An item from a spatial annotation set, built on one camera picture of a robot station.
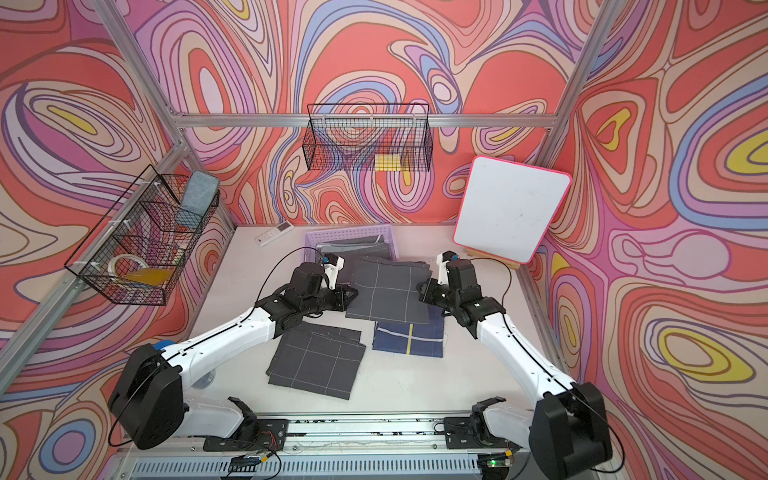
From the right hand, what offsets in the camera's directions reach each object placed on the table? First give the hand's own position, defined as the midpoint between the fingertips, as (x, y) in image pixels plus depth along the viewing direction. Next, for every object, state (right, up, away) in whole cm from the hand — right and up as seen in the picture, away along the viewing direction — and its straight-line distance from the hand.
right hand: (419, 292), depth 83 cm
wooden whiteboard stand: (+34, +7, +19) cm, 39 cm away
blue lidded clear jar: (-71, -14, -3) cm, 72 cm away
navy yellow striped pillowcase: (-1, -15, +6) cm, 16 cm away
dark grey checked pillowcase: (-10, +1, -1) cm, 10 cm away
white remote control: (-54, +19, +33) cm, 66 cm away
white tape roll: (-72, +9, -17) cm, 74 cm away
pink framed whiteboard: (+30, +26, +13) cm, 41 cm away
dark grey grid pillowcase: (-29, -20, +3) cm, 36 cm away
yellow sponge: (-9, +39, +8) cm, 41 cm away
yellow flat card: (-63, +5, -16) cm, 65 cm away
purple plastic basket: (-34, +18, +26) cm, 46 cm away
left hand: (-17, 0, -2) cm, 17 cm away
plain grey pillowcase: (-22, +13, +28) cm, 38 cm away
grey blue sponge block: (-61, +26, -2) cm, 67 cm away
